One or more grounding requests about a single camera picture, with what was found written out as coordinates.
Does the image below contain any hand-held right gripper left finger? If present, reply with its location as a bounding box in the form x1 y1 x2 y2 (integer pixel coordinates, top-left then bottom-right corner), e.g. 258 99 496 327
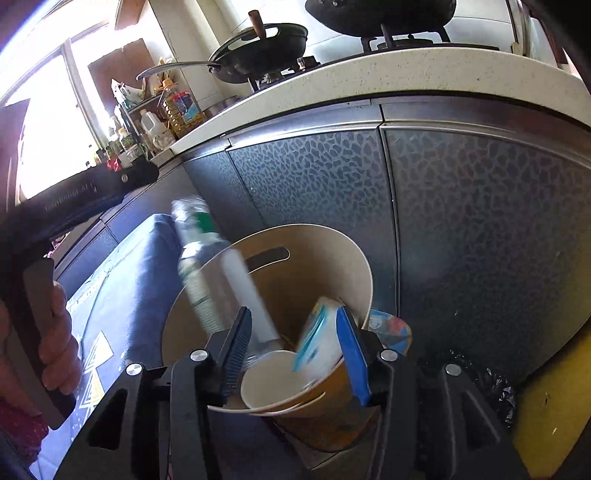
54 306 254 480

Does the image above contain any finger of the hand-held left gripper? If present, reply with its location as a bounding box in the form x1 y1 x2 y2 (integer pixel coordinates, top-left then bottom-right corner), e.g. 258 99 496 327
23 162 160 232

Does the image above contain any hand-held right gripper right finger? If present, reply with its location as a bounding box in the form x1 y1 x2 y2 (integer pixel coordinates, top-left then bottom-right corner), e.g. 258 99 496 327
335 305 532 480

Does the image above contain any white drink carton with cap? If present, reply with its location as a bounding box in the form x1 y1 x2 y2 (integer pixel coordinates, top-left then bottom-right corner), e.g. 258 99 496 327
292 296 346 384

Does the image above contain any pinkish paper cup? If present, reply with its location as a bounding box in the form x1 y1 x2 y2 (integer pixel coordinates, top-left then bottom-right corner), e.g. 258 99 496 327
240 350 345 414

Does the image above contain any white plastic tube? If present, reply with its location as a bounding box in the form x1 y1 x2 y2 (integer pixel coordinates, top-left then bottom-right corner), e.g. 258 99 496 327
222 248 281 352

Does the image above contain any clear plastic bottle green label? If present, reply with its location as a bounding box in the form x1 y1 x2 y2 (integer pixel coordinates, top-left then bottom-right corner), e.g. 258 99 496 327
171 196 252 333

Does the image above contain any beige plastic wastebasket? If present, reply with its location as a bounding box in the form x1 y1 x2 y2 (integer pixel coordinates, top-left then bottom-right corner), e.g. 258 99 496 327
161 224 376 455

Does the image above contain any person's left hand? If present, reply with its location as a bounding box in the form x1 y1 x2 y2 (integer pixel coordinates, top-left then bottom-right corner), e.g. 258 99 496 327
39 281 85 394

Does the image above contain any colourful packet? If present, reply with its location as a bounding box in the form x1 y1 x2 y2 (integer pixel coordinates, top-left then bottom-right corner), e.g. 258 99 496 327
369 309 413 357

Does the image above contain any row of condiment bottles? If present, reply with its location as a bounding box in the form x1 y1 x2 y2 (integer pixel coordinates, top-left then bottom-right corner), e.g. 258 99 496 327
85 78 153 169

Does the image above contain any white plastic jug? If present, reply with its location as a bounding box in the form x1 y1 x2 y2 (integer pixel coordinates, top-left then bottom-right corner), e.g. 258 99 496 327
140 109 176 153

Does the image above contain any window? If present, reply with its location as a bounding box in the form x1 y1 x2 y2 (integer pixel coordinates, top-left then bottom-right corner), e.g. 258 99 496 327
0 0 160 199

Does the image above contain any blue printed tablecloth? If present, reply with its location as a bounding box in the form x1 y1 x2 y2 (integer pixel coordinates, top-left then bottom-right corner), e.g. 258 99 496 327
28 213 195 480

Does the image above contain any yellow cooking oil bottle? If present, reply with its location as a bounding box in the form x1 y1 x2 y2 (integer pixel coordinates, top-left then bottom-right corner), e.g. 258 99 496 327
161 78 206 139

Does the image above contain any black plastic bag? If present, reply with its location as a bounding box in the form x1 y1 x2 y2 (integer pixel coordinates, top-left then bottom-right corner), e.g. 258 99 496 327
416 351 516 430

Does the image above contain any red patterned clothing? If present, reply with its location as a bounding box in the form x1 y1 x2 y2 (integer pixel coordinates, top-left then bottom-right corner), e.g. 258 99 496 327
0 396 50 457

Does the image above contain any steel bowl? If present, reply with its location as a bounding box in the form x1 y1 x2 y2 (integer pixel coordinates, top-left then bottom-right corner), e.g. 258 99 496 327
203 95 241 118

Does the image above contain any kitchen cabinet with countertop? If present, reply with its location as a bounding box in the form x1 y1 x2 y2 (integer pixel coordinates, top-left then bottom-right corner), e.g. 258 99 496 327
46 44 591 386

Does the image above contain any gas stove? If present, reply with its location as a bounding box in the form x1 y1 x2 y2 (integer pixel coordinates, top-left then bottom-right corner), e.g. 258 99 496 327
249 23 502 92

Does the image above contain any black wok with wooden handle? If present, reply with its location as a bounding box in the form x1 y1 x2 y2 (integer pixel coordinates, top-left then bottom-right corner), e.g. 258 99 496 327
208 10 309 85

